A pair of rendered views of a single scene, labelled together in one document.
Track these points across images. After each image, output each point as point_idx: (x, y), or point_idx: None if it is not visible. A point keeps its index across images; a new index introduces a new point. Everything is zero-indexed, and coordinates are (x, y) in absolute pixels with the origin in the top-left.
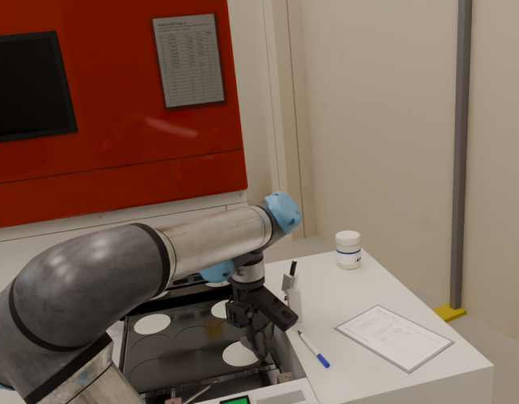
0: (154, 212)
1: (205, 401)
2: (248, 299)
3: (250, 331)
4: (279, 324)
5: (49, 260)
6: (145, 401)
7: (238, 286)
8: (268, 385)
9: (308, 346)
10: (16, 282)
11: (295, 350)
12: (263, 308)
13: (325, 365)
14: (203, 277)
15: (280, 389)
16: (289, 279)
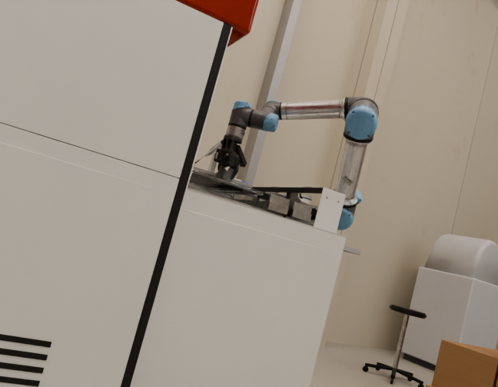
0: None
1: (275, 186)
2: (238, 149)
3: (238, 167)
4: (244, 163)
5: (372, 100)
6: (242, 203)
7: (240, 141)
8: (260, 186)
9: (234, 179)
10: (376, 104)
11: (236, 180)
12: (242, 154)
13: (248, 183)
14: (273, 127)
15: None
16: (220, 147)
